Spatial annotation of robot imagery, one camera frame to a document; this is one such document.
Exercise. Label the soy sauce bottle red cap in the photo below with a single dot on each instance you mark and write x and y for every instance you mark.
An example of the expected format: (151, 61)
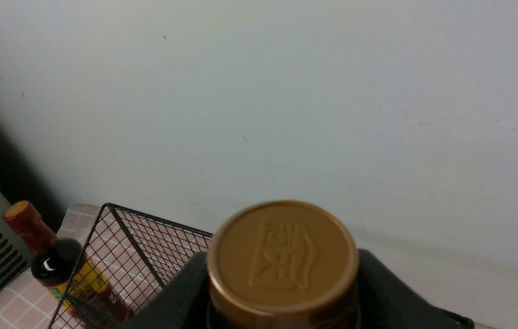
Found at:
(63, 267)

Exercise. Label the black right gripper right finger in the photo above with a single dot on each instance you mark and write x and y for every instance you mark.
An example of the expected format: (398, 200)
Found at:
(386, 302)

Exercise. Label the vinegar bottle gold cap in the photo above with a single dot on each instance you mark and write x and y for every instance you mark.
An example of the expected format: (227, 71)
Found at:
(283, 265)

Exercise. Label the black wire mesh rack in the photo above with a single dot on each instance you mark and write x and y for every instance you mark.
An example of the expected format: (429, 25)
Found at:
(139, 254)

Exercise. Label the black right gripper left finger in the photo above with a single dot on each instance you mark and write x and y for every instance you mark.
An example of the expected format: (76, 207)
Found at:
(183, 304)

